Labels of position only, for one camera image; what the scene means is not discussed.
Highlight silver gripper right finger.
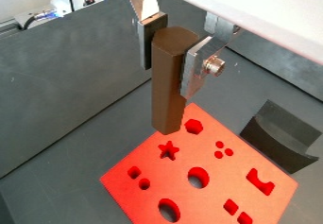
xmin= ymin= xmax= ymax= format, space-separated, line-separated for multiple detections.
xmin=180 ymin=12 xmax=243 ymax=99

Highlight black curved block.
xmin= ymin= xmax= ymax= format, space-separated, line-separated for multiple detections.
xmin=240 ymin=100 xmax=321 ymax=174

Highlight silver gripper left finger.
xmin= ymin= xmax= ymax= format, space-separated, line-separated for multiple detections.
xmin=128 ymin=0 xmax=168 ymax=70

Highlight brown hexagonal peg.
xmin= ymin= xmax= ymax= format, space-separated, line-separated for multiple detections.
xmin=150 ymin=26 xmax=197 ymax=134

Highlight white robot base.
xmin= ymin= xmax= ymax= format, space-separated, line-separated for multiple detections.
xmin=14 ymin=0 xmax=102 ymax=30

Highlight red shape-sorting board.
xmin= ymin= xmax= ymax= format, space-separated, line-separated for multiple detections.
xmin=101 ymin=104 xmax=297 ymax=224

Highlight black cable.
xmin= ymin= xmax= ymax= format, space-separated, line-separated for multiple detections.
xmin=22 ymin=0 xmax=76 ymax=31

